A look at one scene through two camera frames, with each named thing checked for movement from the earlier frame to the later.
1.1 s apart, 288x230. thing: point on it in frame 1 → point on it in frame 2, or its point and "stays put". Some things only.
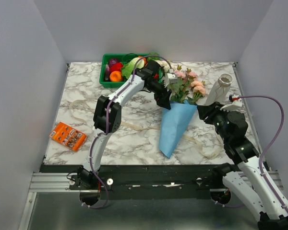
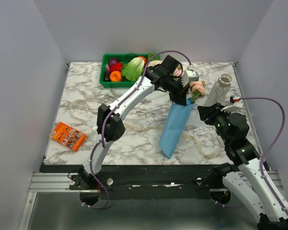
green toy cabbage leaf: (128, 69) stays put
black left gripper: (163, 100) → (178, 96)
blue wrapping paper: (174, 123) stays put
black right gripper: (213, 109) stays put
